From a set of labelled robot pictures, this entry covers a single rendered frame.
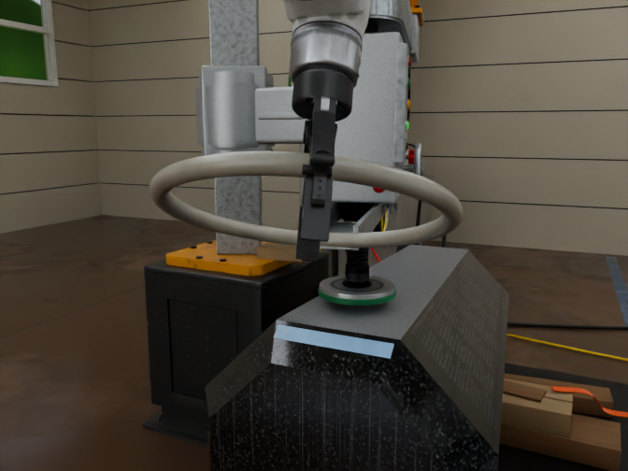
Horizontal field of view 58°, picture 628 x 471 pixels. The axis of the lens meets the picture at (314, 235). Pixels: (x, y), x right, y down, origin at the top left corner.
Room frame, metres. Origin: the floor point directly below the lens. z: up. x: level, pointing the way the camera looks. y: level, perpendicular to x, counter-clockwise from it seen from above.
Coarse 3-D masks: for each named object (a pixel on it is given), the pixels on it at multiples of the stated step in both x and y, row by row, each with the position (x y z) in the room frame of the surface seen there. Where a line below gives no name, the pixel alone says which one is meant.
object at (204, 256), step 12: (180, 252) 2.42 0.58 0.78; (192, 252) 2.42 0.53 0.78; (204, 252) 2.42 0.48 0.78; (216, 252) 2.42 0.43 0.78; (168, 264) 2.36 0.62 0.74; (180, 264) 2.33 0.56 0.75; (192, 264) 2.30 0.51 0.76; (204, 264) 2.27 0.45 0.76; (216, 264) 2.24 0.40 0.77; (228, 264) 2.22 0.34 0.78; (240, 264) 2.20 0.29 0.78; (252, 264) 2.20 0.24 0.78; (264, 264) 2.21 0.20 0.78; (276, 264) 2.28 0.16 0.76; (252, 276) 2.18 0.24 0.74
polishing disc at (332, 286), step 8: (328, 280) 1.59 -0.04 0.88; (336, 280) 1.59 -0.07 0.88; (376, 280) 1.59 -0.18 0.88; (384, 280) 1.59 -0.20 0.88; (320, 288) 1.53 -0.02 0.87; (328, 288) 1.51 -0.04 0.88; (336, 288) 1.51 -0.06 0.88; (344, 288) 1.51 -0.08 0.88; (368, 288) 1.51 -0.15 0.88; (376, 288) 1.51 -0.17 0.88; (384, 288) 1.51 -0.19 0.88; (392, 288) 1.51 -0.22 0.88; (336, 296) 1.46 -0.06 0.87; (344, 296) 1.45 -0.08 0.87; (352, 296) 1.45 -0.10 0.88; (360, 296) 1.45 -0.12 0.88; (368, 296) 1.45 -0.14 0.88; (376, 296) 1.45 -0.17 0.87; (384, 296) 1.47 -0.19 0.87
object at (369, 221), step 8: (336, 208) 1.50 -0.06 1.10; (376, 208) 1.42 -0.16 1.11; (384, 208) 1.57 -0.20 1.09; (336, 216) 1.50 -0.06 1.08; (368, 216) 1.26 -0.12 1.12; (376, 216) 1.43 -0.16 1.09; (336, 224) 1.41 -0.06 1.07; (344, 224) 1.42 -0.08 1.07; (352, 224) 1.42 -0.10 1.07; (360, 224) 1.11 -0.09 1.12; (368, 224) 1.26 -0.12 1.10; (376, 224) 1.43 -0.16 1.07; (336, 232) 1.29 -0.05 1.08; (344, 232) 1.29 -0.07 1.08; (352, 232) 1.29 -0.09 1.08; (360, 232) 1.11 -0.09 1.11; (368, 232) 1.26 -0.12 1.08; (320, 248) 1.11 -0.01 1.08; (328, 248) 1.11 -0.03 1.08; (336, 248) 1.10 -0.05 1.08; (344, 248) 1.10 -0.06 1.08; (352, 248) 1.10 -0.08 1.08; (360, 248) 1.12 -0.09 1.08
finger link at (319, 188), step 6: (318, 156) 0.59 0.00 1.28; (324, 156) 0.59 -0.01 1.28; (318, 162) 0.59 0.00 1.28; (318, 168) 0.60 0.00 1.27; (324, 168) 0.60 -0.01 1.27; (318, 174) 0.60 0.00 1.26; (324, 174) 0.60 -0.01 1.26; (318, 180) 0.60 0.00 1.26; (324, 180) 0.60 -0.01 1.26; (312, 186) 0.61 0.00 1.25; (318, 186) 0.60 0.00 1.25; (324, 186) 0.60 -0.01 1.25; (312, 192) 0.60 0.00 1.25; (318, 192) 0.60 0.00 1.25; (324, 192) 0.60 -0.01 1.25; (312, 198) 0.59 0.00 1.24; (318, 198) 0.59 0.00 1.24; (324, 198) 0.60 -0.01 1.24; (312, 204) 0.60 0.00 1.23; (318, 204) 0.59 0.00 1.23; (324, 204) 0.60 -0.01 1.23
